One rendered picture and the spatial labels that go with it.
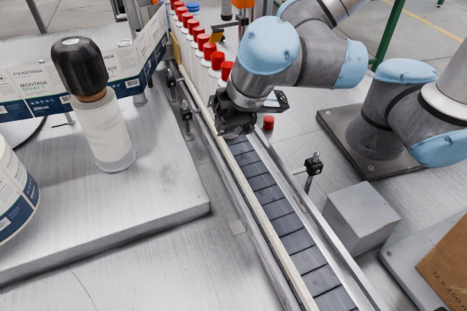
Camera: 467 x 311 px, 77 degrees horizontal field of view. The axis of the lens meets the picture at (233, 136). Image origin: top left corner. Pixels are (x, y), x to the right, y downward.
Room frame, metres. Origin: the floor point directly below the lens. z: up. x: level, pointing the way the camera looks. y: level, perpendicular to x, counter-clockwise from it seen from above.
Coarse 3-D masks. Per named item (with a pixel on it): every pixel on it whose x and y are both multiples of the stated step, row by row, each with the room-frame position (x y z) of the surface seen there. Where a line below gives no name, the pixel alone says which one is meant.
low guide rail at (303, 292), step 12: (192, 84) 0.76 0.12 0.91; (204, 108) 0.64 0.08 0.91; (216, 132) 0.54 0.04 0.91; (228, 156) 0.46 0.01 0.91; (240, 180) 0.39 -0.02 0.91; (252, 192) 0.36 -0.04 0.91; (252, 204) 0.34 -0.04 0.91; (264, 216) 0.31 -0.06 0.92; (264, 228) 0.29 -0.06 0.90; (276, 240) 0.26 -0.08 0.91; (276, 252) 0.24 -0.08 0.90; (288, 264) 0.22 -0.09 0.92; (300, 288) 0.18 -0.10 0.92; (312, 300) 0.16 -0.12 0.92
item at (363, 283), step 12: (264, 144) 0.45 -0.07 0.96; (276, 156) 0.42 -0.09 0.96; (288, 180) 0.36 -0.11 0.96; (300, 192) 0.33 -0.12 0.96; (312, 204) 0.30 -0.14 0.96; (312, 216) 0.28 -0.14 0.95; (324, 228) 0.25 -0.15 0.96; (336, 240) 0.23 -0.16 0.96; (336, 252) 0.22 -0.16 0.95; (348, 264) 0.20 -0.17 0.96; (360, 276) 0.18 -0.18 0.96; (360, 288) 0.17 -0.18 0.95; (372, 288) 0.16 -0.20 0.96; (372, 300) 0.15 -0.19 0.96
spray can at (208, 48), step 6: (210, 42) 0.68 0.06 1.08; (204, 48) 0.66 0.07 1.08; (210, 48) 0.65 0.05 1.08; (216, 48) 0.66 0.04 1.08; (204, 54) 0.66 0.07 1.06; (210, 54) 0.65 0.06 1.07; (204, 60) 0.66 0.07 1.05; (210, 60) 0.65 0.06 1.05; (204, 66) 0.65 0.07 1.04; (210, 66) 0.64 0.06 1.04; (204, 72) 0.65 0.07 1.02; (204, 78) 0.65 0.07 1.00; (204, 84) 0.65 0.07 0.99; (204, 90) 0.65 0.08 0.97; (204, 96) 0.65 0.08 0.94; (204, 102) 0.66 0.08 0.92; (210, 108) 0.64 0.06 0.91; (210, 114) 0.64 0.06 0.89
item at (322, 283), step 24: (192, 96) 0.75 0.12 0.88; (216, 144) 0.54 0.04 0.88; (240, 144) 0.54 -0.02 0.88; (240, 168) 0.46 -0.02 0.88; (264, 168) 0.46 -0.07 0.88; (240, 192) 0.40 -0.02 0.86; (264, 192) 0.39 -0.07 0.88; (288, 216) 0.33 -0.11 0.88; (288, 240) 0.28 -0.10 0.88; (312, 240) 0.28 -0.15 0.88; (312, 264) 0.23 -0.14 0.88; (312, 288) 0.19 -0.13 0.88; (336, 288) 0.19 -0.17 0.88
